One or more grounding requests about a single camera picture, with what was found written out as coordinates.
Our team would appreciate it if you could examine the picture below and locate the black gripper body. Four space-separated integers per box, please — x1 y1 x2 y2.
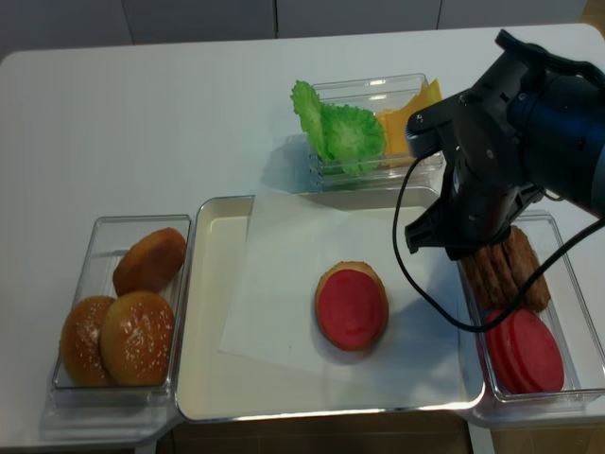
423 49 544 245

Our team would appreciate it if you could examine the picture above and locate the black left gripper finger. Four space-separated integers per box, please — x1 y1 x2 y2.
405 198 454 253

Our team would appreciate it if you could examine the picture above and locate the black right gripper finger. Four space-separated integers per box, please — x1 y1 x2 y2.
446 238 492 260

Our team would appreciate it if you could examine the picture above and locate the brown meat patty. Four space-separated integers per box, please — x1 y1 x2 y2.
502 225 551 312
461 257 492 309
474 248 506 308
488 236 525 306

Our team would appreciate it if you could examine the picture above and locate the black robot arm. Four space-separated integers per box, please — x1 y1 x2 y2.
405 31 604 260

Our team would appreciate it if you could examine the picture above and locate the clear lettuce cheese container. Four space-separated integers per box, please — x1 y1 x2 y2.
309 74 432 190

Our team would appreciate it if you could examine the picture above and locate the right green lettuce leaf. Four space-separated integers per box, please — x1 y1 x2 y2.
318 104 387 176

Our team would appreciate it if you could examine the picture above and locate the green lettuce leaf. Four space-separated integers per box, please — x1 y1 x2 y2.
290 80 334 162
318 104 387 176

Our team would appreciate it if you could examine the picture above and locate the left green lettuce leaf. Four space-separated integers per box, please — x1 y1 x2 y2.
290 80 334 162

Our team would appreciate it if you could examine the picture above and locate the back red tomato slice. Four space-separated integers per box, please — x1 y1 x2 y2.
486 322 520 394

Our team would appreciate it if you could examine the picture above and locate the middle red tomato slice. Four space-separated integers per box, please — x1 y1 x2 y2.
493 314 536 394

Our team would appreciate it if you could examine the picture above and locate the red tomato slice on bun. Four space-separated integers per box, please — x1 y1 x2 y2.
318 267 386 339

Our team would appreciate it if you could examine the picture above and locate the front yellow cheese slice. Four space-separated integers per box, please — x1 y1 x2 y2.
375 96 428 155

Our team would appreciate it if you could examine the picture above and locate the yellow cheese slice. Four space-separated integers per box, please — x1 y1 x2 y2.
375 96 428 155
409 79 442 113

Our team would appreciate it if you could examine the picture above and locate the back yellow cheese slice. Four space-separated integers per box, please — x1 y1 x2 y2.
409 79 442 113

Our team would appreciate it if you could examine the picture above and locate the bottom bun on paper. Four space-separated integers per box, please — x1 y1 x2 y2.
314 259 390 352

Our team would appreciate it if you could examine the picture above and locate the clear right patty container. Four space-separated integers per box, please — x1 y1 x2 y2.
458 211 604 411

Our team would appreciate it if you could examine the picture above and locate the front red tomato slice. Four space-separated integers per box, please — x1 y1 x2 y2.
510 309 564 393

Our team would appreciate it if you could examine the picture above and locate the white paper sheet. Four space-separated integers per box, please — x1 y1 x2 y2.
220 191 464 407

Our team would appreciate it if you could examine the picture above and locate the white rectangular serving tray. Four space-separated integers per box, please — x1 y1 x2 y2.
176 187 485 422

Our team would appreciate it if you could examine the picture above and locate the plain bun bottom in container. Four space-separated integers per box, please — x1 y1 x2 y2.
112 227 187 297

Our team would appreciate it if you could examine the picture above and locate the right sesame bun top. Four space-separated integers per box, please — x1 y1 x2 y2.
99 291 175 387

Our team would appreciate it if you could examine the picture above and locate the sesame bun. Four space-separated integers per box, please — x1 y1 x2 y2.
99 291 175 387
60 295 114 387

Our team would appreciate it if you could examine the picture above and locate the clear left bun container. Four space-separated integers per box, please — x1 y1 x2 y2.
50 215 192 406

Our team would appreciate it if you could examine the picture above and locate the left sesame bun top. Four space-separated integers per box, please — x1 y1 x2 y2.
60 295 114 387

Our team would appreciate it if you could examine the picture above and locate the black camera cable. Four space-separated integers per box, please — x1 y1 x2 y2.
392 155 605 333

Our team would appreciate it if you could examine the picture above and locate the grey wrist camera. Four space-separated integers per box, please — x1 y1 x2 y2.
406 109 449 159

